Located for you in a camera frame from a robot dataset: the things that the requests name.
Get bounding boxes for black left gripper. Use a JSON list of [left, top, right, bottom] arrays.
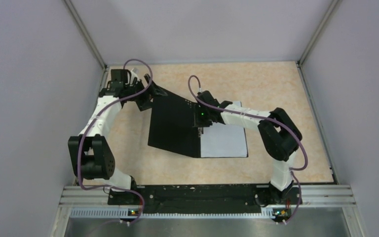
[[125, 74, 167, 111]]

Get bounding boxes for metal folder clip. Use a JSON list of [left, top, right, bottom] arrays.
[[197, 127, 204, 137]]

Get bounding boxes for white paper stack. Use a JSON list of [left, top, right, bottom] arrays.
[[200, 100, 248, 158]]

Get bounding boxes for black file folder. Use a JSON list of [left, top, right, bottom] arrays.
[[148, 90, 201, 158]]

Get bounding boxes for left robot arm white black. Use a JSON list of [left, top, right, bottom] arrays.
[[68, 69, 166, 204]]

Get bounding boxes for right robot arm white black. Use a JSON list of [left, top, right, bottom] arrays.
[[195, 90, 303, 203]]

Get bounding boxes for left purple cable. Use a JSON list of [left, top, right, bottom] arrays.
[[77, 59, 154, 226]]

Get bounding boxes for purple cable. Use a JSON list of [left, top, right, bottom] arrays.
[[188, 75, 309, 226], [77, 59, 154, 226]]

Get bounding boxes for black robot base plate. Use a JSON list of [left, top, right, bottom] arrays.
[[108, 184, 303, 214]]

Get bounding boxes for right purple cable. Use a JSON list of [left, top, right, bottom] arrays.
[[188, 75, 309, 226]]

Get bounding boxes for aluminium frame rail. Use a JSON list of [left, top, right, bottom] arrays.
[[59, 184, 356, 220]]

